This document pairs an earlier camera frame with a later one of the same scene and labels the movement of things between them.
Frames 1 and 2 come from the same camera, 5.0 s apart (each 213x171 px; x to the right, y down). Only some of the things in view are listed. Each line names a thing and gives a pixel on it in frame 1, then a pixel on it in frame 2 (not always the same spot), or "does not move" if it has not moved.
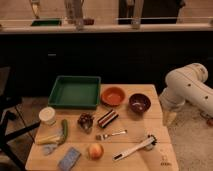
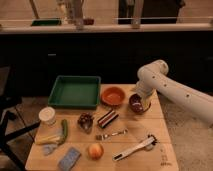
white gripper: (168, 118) to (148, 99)
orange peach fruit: (95, 151) does not move
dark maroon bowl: (139, 103) does not move
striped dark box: (107, 119) does not move
